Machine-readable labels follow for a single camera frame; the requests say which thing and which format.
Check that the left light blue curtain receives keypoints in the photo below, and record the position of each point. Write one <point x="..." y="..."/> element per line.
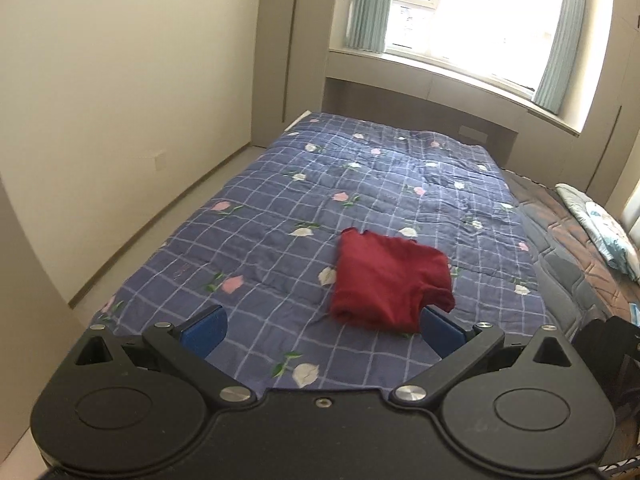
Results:
<point x="366" y="30"/>

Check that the brown quilted mattress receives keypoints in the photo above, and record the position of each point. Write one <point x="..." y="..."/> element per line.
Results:
<point x="574" y="280"/>

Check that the red knit garment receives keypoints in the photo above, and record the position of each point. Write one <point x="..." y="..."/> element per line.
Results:
<point x="383" y="282"/>

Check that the beige window bench cabinet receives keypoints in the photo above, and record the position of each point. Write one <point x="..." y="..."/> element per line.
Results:
<point x="407" y="94"/>

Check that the light blue curtain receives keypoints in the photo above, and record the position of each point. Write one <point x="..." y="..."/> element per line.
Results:
<point x="554" y="83"/>
<point x="366" y="30"/>

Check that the beige tall wardrobe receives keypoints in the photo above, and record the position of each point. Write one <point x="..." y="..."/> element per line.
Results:
<point x="292" y="45"/>

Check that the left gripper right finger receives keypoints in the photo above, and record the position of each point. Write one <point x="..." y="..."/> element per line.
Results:
<point x="442" y="331"/>

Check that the right light blue curtain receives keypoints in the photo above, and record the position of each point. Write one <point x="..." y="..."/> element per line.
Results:
<point x="554" y="83"/>

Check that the window with white frame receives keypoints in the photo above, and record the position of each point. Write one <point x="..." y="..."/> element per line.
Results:
<point x="503" y="41"/>

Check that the floral pillow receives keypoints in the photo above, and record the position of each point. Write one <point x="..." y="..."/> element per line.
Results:
<point x="603" y="230"/>

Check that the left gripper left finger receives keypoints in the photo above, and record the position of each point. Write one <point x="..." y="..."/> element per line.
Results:
<point x="204" y="332"/>

